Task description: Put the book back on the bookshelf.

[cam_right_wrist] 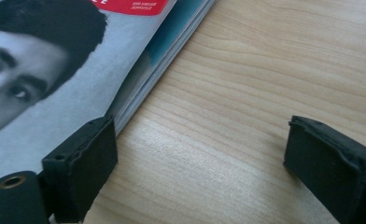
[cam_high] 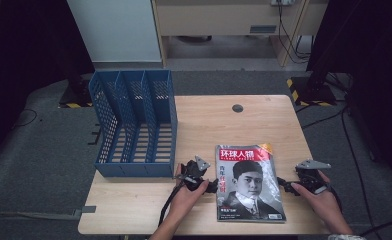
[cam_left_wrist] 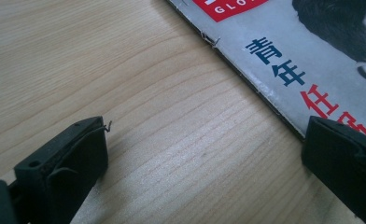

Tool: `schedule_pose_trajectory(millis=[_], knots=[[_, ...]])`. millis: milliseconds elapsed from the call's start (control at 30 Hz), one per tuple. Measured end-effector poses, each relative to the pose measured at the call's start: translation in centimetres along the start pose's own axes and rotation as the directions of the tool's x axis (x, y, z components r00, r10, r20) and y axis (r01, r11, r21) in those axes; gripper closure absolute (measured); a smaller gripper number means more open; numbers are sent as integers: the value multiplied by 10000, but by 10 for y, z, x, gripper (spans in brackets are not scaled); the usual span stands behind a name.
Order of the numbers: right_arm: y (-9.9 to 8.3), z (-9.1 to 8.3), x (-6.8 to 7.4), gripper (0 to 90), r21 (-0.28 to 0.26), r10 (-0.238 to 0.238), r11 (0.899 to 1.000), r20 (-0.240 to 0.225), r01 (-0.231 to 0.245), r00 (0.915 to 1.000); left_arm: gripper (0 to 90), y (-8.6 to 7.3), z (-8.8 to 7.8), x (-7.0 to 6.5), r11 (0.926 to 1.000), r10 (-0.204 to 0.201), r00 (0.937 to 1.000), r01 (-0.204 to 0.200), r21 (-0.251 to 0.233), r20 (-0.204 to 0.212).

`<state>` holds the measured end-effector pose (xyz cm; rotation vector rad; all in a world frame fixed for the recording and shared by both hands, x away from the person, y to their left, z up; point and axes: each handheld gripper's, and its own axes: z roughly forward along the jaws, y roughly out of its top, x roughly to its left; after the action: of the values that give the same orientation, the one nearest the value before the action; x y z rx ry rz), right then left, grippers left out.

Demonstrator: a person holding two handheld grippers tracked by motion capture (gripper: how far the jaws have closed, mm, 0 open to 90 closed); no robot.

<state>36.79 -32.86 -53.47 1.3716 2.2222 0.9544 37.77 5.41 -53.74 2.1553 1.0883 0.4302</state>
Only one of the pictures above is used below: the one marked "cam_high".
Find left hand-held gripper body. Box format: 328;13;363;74
179;155;212;193

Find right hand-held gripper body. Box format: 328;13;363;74
294;158;332;196

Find magazine with portrait cover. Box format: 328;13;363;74
214;143;287;224

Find blue plastic file rack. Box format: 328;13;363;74
88;69;179;178

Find person's right hand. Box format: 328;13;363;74
290;170;344;231

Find person's left hand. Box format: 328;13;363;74
168;162;210;222

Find black stand base hazard tape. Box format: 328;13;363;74
285;75;339;108
57;79;95;109

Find black curtain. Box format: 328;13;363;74
0;0;96;174
305;0;392;183

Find light wooden desk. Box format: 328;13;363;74
151;0;329;68

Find white cabinet panel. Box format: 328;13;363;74
66;0;163;64

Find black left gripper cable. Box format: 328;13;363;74
157;176;189;228

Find long black floor cable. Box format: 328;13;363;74
299;99;392;238

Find black hanging cables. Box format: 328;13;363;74
276;0;314;65

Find thin black floor cable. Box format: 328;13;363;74
11;107;39;130

